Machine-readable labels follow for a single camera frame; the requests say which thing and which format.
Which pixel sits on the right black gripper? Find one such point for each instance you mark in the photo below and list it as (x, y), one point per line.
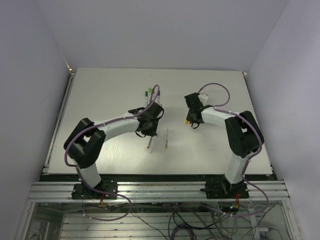
(189, 118)

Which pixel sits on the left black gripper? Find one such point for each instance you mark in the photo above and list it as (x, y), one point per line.
(153, 132)

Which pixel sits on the red end white pen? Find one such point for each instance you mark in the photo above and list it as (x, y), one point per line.
(149, 142)

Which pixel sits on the blue end white pen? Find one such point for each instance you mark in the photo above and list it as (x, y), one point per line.
(158, 100)

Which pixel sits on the green end white pen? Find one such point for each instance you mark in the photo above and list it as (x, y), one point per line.
(146, 100)

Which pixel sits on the light green end pen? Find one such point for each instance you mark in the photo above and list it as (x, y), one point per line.
(149, 97)

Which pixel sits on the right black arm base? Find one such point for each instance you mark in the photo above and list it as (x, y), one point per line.
(224, 190)

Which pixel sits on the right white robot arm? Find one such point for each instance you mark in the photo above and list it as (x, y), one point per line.
(244, 136)

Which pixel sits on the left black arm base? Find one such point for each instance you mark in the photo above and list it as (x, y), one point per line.
(106, 189)

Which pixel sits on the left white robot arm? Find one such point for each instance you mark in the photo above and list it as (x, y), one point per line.
(83, 146)

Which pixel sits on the yellow end white pen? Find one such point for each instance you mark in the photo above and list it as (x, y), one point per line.
(166, 138)

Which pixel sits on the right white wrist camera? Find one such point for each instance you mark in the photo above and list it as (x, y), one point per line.
(203, 97)

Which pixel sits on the aluminium rail frame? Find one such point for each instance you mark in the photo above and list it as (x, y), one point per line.
(155, 192)

